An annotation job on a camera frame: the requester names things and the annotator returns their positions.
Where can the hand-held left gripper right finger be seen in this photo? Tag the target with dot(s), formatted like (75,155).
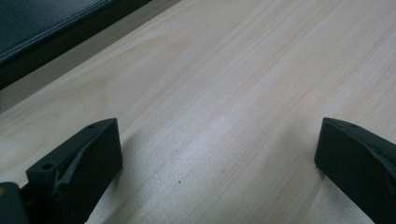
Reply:
(358,168)

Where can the black metal two-tier rack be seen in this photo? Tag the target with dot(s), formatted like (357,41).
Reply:
(46,31)

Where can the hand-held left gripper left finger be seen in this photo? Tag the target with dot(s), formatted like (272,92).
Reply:
(81,174)

